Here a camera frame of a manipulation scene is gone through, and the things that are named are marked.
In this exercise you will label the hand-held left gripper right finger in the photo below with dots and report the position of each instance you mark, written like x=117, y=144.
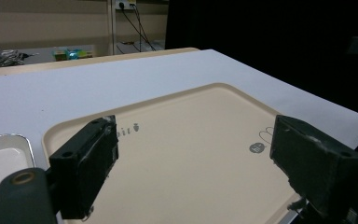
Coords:
x=313, y=161

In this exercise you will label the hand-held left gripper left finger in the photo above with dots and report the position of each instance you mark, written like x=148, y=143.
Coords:
x=80, y=168

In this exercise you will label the white container corner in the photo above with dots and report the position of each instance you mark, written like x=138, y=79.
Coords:
x=0, y=165

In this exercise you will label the beige plastic tray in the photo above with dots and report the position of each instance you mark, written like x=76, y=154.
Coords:
x=192, y=149

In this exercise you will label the pile of colourful toys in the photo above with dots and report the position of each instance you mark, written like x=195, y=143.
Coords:
x=71, y=54

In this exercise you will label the black curtain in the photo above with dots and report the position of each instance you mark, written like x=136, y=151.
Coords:
x=276, y=46

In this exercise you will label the white wall socket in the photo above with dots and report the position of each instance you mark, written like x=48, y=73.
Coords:
x=125, y=3

